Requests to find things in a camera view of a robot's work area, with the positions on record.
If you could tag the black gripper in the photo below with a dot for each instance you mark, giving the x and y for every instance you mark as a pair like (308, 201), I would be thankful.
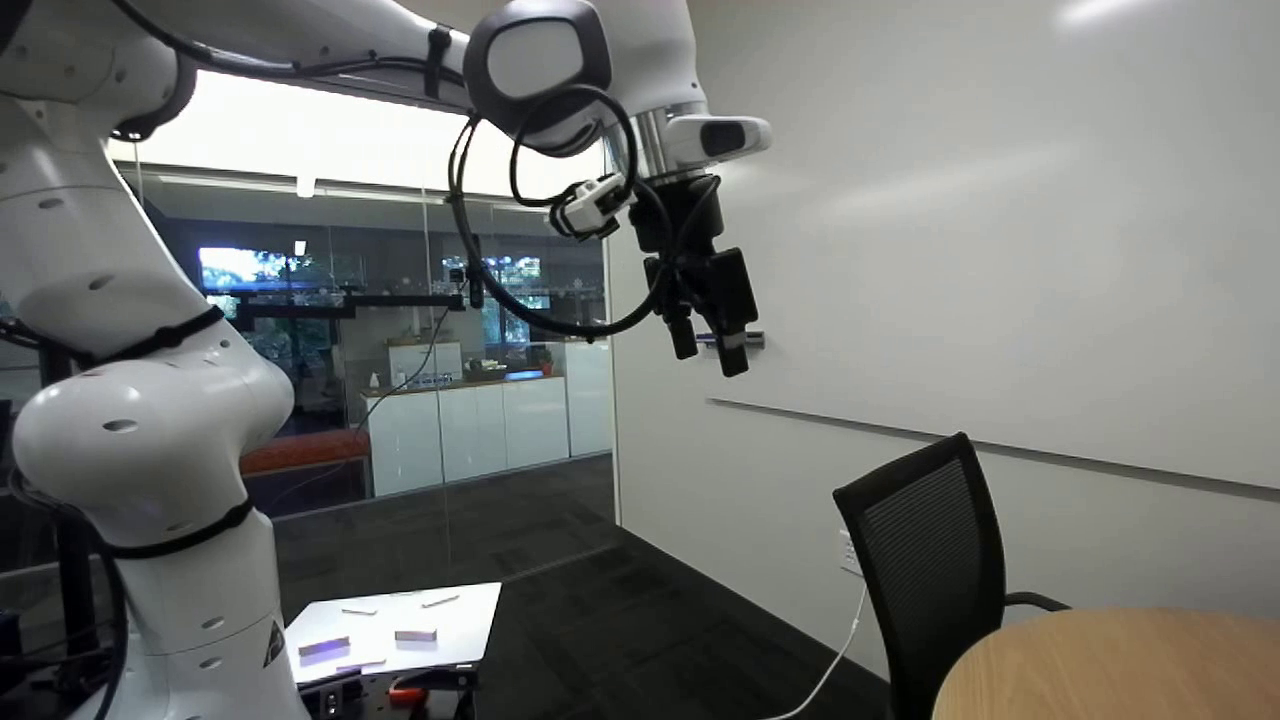
(676, 227)

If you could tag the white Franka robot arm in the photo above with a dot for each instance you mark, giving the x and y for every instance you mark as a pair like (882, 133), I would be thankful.
(146, 440)

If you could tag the black mesh office chair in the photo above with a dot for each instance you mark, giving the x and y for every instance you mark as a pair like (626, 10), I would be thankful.
(934, 572)

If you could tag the white low cabinets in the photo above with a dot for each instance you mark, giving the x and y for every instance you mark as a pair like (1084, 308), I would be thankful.
(467, 435)

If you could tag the small grey metal block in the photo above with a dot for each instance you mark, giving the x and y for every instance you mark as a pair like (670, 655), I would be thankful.
(325, 650)
(419, 637)
(440, 603)
(358, 608)

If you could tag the white flat board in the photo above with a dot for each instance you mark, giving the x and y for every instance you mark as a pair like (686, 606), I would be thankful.
(467, 626)

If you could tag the red bench seat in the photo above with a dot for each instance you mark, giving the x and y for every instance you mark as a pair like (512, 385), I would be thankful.
(315, 450)

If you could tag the round wooden table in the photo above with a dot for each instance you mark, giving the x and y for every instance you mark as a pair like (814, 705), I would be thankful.
(1120, 666)

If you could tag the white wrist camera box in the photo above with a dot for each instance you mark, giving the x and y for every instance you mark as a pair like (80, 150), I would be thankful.
(587, 206)

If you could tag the white wall whiteboard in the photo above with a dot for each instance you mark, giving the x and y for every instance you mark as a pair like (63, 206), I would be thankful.
(1001, 265)

